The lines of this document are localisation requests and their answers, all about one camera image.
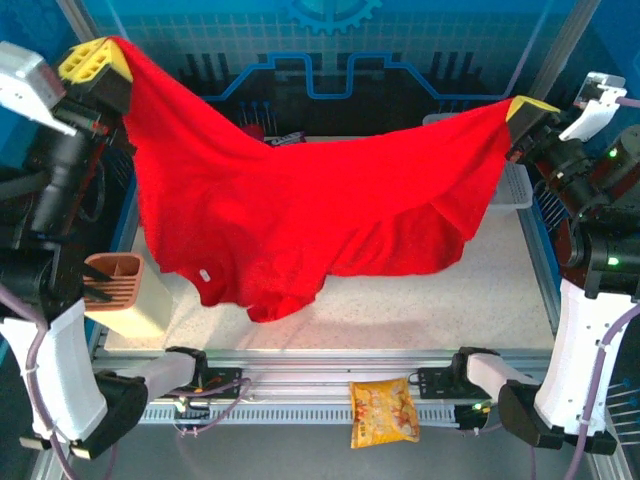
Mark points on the large red t-shirt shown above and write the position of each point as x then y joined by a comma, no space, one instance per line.
300,210

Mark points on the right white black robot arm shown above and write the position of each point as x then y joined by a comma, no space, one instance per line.
575,350

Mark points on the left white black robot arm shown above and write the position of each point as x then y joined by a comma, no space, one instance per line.
55,375

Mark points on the white plastic basket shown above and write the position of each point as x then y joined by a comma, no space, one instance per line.
515,190

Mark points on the black utensils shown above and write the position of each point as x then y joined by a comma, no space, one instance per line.
92,272

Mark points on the terracotta cream utensil holder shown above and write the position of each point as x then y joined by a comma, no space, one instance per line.
145,310

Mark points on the purple snack packet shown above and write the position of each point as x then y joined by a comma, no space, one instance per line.
285,139

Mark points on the black connector module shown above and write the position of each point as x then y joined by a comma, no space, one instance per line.
192,407
472,417

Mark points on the yellow chips bag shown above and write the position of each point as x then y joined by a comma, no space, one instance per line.
382,410

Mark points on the aluminium frame post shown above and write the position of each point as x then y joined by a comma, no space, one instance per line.
80,20
562,50

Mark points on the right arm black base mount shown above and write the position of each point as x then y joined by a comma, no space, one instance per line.
435,382

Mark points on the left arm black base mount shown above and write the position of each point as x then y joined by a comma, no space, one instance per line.
225,382

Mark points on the aluminium frame rail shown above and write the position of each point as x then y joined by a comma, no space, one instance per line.
310,362

